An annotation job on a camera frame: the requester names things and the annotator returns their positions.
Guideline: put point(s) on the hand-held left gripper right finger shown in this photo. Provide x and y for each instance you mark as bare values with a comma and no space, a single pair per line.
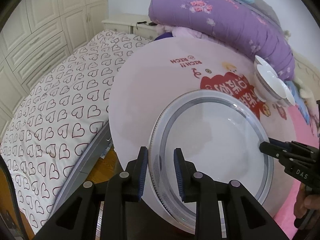
179,175

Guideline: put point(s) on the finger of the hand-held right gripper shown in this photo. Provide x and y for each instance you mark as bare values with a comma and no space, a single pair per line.
280,143
271,151

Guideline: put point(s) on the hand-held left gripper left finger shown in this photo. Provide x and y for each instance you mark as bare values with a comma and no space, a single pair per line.
143,175

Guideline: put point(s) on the white scalloped bowl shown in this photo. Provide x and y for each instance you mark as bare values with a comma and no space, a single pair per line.
262,80
291,98
281,87

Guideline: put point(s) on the white plate with grey rim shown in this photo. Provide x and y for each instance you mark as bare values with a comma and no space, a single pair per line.
212,142

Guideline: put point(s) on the person's right hand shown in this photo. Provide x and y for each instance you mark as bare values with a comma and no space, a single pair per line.
306,205

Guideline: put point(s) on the pink bed sheet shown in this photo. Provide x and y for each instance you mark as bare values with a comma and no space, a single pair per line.
297,127

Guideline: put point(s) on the blue printed pillow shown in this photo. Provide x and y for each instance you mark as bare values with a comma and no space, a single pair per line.
300,107

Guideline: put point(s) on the cream plush toy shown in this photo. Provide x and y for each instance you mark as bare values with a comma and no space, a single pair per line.
306,91

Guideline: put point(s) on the cream carved headboard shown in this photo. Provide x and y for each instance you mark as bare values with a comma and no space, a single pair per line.
305,65

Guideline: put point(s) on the round pink printed table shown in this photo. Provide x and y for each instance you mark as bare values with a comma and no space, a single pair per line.
155,80

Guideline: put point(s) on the white heart-print mattress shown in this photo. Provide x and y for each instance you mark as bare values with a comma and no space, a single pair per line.
62,105

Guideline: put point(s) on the grey floral pillow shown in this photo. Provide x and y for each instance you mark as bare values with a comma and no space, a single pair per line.
262,7

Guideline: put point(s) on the purple floral quilt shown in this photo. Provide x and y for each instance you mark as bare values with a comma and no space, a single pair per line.
212,22

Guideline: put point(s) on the cream nightstand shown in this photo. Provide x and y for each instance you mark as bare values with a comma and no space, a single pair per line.
120,26

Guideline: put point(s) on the small black device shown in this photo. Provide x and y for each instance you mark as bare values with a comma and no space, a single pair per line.
152,24

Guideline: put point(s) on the cream panelled wardrobe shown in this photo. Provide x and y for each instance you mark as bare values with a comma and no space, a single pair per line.
50,17

